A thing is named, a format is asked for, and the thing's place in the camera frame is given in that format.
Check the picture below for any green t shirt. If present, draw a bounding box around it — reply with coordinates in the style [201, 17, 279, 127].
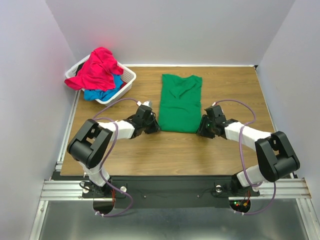
[158, 74, 203, 134]

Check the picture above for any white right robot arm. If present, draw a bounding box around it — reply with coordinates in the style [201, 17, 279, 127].
[196, 104, 301, 195]

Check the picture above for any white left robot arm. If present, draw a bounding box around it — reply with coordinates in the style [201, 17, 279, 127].
[67, 101, 160, 197]

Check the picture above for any white plastic laundry basket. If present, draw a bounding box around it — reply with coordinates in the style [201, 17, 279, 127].
[64, 53, 137, 108]

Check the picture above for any blue t shirt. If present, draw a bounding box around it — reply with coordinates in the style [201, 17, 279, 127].
[84, 74, 124, 102]

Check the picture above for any red t shirt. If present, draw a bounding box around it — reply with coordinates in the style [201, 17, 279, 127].
[64, 47, 124, 91]

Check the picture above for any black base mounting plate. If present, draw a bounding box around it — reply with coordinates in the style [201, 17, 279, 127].
[80, 175, 260, 209]

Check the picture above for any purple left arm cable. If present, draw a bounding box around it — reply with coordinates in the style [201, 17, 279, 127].
[92, 98, 141, 218]

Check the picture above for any aluminium frame rail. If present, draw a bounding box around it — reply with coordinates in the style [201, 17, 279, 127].
[30, 171, 319, 240]

